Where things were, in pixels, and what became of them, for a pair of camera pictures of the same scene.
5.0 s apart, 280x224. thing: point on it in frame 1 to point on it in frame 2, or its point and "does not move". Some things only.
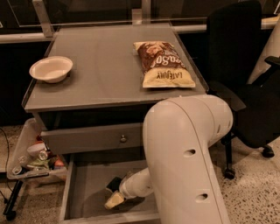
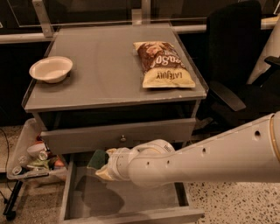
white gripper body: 127,186 to 117,164
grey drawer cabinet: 90,96 does not move
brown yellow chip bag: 162,66 does not move
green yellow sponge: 115,184 to 98,159
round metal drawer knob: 122,139 does not move
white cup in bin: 35,150 does not move
